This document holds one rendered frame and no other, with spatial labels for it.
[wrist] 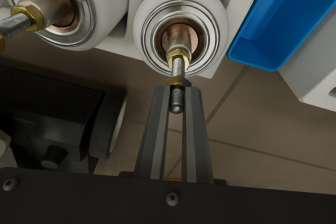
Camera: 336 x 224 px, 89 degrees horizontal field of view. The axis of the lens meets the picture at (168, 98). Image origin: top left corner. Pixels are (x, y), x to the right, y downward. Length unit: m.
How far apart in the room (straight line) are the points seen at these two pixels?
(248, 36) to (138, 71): 0.30
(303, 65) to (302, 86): 0.04
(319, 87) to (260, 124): 0.36
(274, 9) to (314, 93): 0.20
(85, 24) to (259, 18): 0.37
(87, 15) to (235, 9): 0.17
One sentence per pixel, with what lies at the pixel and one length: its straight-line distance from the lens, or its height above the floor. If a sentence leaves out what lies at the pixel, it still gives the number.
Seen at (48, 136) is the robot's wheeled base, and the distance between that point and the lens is 0.47.
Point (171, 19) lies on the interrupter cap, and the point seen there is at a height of 0.25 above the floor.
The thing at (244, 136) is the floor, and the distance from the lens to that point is 0.74.
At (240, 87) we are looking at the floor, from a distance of 0.55.
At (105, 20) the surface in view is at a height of 0.25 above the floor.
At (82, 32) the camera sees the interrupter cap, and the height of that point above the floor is 0.25.
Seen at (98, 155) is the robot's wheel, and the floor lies 0.20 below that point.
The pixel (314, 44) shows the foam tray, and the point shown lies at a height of 0.11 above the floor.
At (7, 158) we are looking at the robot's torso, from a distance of 0.61.
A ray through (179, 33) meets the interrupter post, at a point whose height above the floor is 0.26.
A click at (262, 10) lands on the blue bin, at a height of 0.00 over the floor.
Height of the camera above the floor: 0.41
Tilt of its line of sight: 48 degrees down
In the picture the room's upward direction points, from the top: 174 degrees counter-clockwise
